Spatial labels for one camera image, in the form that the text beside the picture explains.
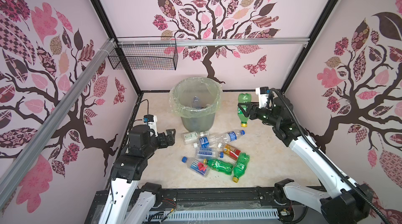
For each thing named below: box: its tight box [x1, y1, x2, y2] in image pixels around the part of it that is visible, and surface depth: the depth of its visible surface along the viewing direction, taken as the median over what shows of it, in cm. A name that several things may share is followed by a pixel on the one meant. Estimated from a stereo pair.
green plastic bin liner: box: [169, 76, 223, 119], surface depth 89 cm
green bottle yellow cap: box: [232, 152, 251, 184], surface depth 81 cm
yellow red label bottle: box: [222, 143, 242, 161], surface depth 86 cm
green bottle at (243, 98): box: [237, 93, 252, 128], surface depth 72 cm
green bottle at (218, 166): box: [203, 158, 234, 175], surface depth 81 cm
